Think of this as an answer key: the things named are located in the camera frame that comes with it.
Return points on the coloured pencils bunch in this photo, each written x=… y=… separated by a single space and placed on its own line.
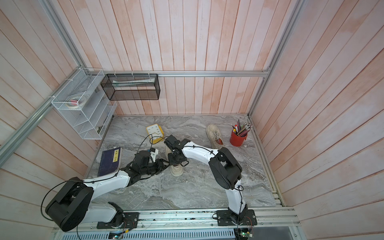
x=242 y=130

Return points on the white wire wall shelf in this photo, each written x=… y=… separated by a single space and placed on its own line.
x=85 y=107

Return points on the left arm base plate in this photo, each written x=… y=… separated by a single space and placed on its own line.
x=126 y=220

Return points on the beige sneaker one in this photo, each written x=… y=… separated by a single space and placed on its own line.
x=176 y=170
x=214 y=136

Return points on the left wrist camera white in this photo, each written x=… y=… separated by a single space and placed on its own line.
x=154 y=152

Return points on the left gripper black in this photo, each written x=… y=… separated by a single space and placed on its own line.
x=161 y=166

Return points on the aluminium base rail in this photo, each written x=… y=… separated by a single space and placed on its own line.
x=196 y=219

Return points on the tape roll on shelf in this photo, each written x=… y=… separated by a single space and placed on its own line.
x=75 y=102

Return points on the dark blue book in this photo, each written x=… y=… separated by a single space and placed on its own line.
x=110 y=162

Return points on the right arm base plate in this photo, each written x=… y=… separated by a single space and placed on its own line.
x=228 y=218

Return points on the black mesh wall basket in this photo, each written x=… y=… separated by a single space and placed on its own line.
x=129 y=87

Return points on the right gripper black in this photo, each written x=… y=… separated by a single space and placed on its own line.
x=172 y=161

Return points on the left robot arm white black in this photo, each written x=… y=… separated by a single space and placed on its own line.
x=72 y=206

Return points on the red pencil cup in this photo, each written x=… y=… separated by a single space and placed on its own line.
x=236 y=140

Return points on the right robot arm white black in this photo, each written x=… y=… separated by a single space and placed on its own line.
x=225 y=168

